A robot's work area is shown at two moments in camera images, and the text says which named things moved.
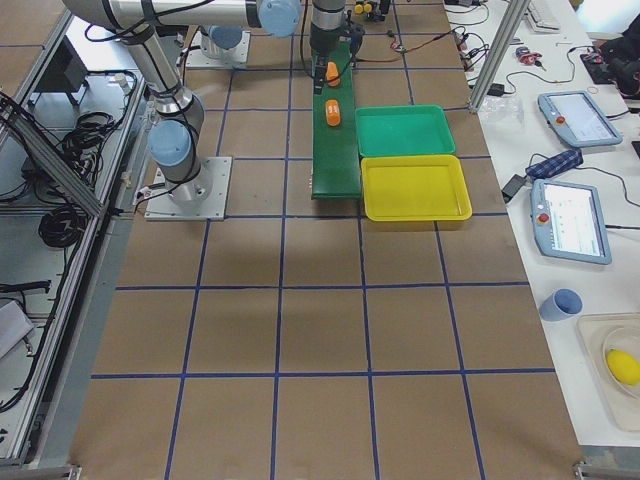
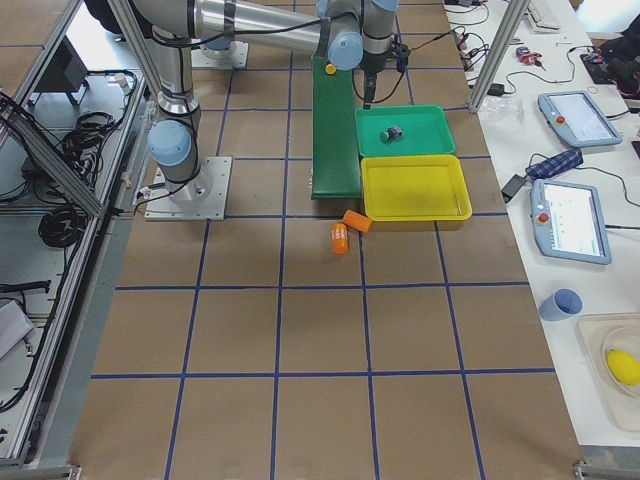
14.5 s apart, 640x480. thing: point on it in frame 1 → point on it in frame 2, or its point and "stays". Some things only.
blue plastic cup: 560,304 stays
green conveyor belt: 334,157 stays
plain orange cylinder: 332,74 → 357,220
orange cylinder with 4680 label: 333,112 → 339,239
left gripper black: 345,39 → 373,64
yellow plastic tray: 413,188 stays
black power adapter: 513,186 stays
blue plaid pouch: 555,164 stays
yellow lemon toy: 624,367 stays
